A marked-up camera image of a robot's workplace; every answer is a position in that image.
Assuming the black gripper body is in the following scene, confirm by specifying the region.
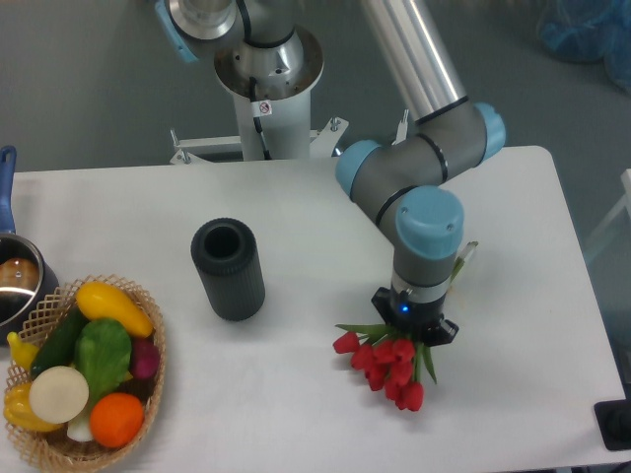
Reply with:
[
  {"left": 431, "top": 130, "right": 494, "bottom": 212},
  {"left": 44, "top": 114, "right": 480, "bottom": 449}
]
[{"left": 390, "top": 289, "right": 445, "bottom": 340}]

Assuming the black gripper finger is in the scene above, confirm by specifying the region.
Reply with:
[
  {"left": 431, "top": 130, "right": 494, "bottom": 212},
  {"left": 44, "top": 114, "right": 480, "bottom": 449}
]
[
  {"left": 371, "top": 287, "right": 393, "bottom": 325},
  {"left": 420, "top": 317, "right": 458, "bottom": 345}
]

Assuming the red tulip bouquet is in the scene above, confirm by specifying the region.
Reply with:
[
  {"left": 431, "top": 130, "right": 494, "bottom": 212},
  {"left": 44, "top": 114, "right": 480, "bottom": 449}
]
[{"left": 332, "top": 240, "right": 479, "bottom": 413}]

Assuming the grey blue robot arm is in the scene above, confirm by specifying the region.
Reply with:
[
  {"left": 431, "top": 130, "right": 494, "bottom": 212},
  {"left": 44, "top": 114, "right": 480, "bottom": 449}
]
[{"left": 155, "top": 1, "right": 506, "bottom": 347}]

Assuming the dark grey ribbed vase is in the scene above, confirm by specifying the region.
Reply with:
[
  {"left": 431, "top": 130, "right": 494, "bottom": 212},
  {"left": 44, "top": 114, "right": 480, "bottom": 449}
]
[{"left": 190, "top": 218, "right": 265, "bottom": 321}]

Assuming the black device at edge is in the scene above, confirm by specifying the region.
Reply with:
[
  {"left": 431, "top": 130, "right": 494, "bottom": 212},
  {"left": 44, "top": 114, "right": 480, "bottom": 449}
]
[{"left": 594, "top": 399, "right": 630, "bottom": 451}]

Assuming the purple red radish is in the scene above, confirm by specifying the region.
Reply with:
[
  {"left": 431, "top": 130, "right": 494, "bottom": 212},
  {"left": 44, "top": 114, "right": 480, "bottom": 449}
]
[{"left": 129, "top": 339, "right": 161, "bottom": 379}]

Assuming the green lettuce leaf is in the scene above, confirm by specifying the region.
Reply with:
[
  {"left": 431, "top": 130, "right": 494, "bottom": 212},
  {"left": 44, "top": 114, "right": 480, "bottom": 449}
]
[{"left": 74, "top": 318, "right": 132, "bottom": 408}]

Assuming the yellow squash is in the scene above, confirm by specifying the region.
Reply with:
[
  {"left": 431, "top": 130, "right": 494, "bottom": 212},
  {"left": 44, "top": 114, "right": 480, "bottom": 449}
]
[{"left": 75, "top": 281, "right": 154, "bottom": 338}]

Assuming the orange fruit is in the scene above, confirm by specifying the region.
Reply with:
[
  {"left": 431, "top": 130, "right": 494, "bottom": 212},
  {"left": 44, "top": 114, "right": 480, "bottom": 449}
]
[{"left": 89, "top": 392, "right": 144, "bottom": 448}]

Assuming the dark green cucumber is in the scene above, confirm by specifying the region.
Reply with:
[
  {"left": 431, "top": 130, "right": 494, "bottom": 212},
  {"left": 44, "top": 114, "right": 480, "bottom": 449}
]
[{"left": 30, "top": 306, "right": 88, "bottom": 379}]

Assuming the white leek stalk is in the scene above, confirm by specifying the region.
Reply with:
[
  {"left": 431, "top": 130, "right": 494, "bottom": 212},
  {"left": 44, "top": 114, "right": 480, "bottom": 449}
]
[{"left": 66, "top": 407, "right": 94, "bottom": 442}]

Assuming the blue plastic bag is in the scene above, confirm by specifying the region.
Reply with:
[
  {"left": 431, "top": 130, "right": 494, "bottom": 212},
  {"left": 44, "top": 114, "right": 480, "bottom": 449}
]
[{"left": 536, "top": 1, "right": 630, "bottom": 93}]

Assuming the white round onion slice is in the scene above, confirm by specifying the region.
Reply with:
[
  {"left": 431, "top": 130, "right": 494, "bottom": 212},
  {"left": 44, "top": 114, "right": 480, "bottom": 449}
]
[{"left": 29, "top": 366, "right": 89, "bottom": 424}]

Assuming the woven wicker basket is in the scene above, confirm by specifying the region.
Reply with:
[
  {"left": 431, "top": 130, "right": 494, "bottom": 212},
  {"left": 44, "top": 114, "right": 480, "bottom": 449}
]
[{"left": 4, "top": 275, "right": 166, "bottom": 472}]

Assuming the yellow bell pepper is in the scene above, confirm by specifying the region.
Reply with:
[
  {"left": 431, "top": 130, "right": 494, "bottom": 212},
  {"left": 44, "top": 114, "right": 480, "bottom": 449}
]
[{"left": 3, "top": 382, "right": 63, "bottom": 433}]

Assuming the white frame at right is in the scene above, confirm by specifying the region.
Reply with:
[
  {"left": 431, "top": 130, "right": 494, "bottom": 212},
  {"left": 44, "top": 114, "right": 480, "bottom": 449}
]
[{"left": 583, "top": 169, "right": 630, "bottom": 264}]

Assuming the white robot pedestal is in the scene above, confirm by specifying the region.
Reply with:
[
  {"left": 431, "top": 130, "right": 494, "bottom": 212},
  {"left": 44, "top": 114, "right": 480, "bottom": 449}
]
[{"left": 171, "top": 26, "right": 349, "bottom": 164}]

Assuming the black cable on pedestal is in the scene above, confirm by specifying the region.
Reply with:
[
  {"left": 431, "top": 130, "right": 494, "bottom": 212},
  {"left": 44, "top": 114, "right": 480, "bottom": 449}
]
[{"left": 248, "top": 76, "right": 273, "bottom": 161}]

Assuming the blue handled saucepan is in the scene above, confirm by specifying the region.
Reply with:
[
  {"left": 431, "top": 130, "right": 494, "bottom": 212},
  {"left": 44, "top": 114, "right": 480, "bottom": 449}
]
[{"left": 1, "top": 145, "right": 58, "bottom": 347}]

